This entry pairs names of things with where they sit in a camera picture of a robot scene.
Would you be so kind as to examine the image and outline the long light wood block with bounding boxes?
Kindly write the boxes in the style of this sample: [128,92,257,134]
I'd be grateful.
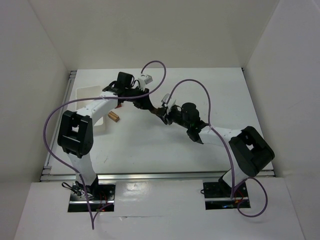
[107,111,120,123]

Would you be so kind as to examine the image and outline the white plastic bin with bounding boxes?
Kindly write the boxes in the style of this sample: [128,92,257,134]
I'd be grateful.
[75,85,106,134]

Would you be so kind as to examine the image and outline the dark brown arch block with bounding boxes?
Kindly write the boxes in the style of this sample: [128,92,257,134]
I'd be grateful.
[153,107,163,117]

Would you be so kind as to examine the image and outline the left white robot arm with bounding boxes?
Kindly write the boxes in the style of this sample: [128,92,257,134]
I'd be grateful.
[57,72,155,196]

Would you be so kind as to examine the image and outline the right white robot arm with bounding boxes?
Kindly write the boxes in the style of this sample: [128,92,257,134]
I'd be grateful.
[155,102,275,197]

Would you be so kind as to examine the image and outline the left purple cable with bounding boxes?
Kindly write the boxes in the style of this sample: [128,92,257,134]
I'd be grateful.
[43,60,167,230]

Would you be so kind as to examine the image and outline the purple cable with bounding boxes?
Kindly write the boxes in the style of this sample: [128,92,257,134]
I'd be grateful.
[43,60,167,230]
[168,79,269,219]

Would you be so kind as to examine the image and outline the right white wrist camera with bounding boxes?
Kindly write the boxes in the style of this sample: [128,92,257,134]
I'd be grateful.
[161,93,176,114]

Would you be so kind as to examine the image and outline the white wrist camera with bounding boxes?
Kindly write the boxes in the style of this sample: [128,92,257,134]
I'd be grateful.
[161,93,176,114]
[137,74,153,89]

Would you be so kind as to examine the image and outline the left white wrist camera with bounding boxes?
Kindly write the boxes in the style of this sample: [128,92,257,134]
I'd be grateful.
[137,74,153,89]

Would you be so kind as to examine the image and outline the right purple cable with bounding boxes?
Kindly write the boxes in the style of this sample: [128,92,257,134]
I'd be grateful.
[168,79,269,219]

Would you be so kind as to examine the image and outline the left aluminium rail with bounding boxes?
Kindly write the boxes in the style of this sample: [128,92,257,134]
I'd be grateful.
[42,70,77,170]

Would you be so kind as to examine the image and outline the aluminium rail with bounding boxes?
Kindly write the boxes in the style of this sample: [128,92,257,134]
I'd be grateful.
[42,70,77,170]
[41,170,276,182]

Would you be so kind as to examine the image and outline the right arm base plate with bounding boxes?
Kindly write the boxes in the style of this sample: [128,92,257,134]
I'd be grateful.
[200,182,251,210]

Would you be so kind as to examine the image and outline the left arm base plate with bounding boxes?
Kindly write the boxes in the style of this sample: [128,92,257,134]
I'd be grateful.
[61,182,116,213]

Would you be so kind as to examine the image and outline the front aluminium rail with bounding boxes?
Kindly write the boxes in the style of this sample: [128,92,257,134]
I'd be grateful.
[41,170,276,182]

